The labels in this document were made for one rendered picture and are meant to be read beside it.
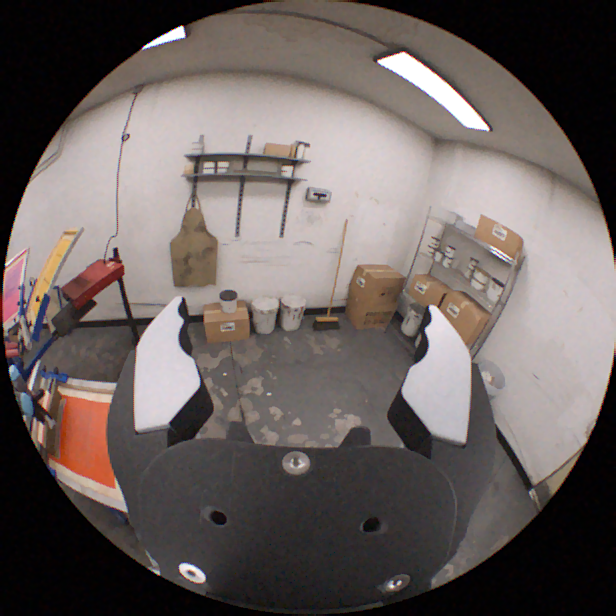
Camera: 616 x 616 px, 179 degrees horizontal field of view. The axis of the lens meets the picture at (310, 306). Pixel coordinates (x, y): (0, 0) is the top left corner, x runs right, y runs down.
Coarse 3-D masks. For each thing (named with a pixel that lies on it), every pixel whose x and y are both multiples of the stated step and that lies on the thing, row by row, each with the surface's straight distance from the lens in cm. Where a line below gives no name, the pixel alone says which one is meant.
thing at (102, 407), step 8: (48, 400) 145; (72, 400) 127; (80, 400) 123; (88, 400) 119; (64, 408) 130; (88, 408) 116; (96, 408) 113; (104, 408) 110; (64, 416) 127; (104, 416) 108; (64, 424) 125; (96, 424) 109; (104, 424) 106; (96, 432) 108; (104, 432) 105; (96, 440) 106; (104, 440) 103
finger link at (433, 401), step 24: (432, 312) 11; (432, 336) 10; (456, 336) 10; (432, 360) 8; (456, 360) 9; (408, 384) 7; (432, 384) 8; (456, 384) 8; (408, 408) 7; (432, 408) 7; (456, 408) 7; (408, 432) 7; (432, 432) 7; (456, 432) 7
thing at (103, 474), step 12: (60, 432) 127; (60, 444) 125; (96, 444) 106; (60, 456) 124; (96, 456) 104; (108, 456) 100; (72, 468) 115; (84, 468) 109; (96, 468) 104; (108, 468) 99; (96, 480) 103; (108, 480) 99
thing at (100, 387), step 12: (60, 384) 140; (72, 384) 128; (84, 384) 121; (96, 384) 116; (108, 384) 111; (36, 420) 145; (36, 432) 145; (36, 444) 145; (60, 480) 119; (84, 492) 105; (108, 504) 95; (120, 504) 91
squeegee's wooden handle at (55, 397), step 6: (54, 390) 126; (54, 396) 126; (60, 396) 130; (54, 402) 126; (48, 408) 124; (54, 408) 125; (54, 414) 125; (54, 420) 125; (48, 426) 121; (54, 426) 124; (48, 432) 121; (54, 432) 124; (48, 438) 121; (54, 438) 124; (48, 444) 121; (48, 450) 120
